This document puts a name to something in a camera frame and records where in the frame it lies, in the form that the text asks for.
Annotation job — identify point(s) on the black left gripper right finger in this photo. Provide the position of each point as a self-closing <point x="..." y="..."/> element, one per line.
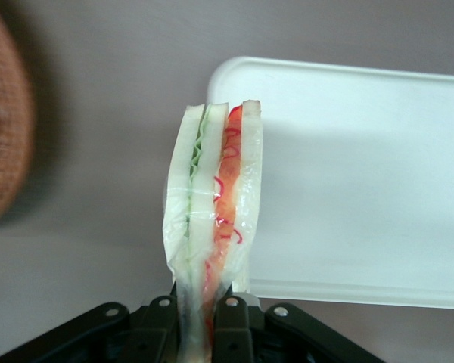
<point x="242" y="336"/>

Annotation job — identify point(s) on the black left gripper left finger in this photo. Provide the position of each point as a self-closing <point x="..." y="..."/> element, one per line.
<point x="147" y="332"/>

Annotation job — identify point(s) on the plastic-wrapped sandwich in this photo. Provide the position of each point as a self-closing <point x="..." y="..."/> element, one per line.
<point x="212" y="189"/>

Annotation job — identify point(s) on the white plastic tray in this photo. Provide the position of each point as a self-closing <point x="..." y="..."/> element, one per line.
<point x="363" y="189"/>

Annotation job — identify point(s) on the round brown wicker basket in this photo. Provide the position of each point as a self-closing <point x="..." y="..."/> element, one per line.
<point x="4" y="132"/>

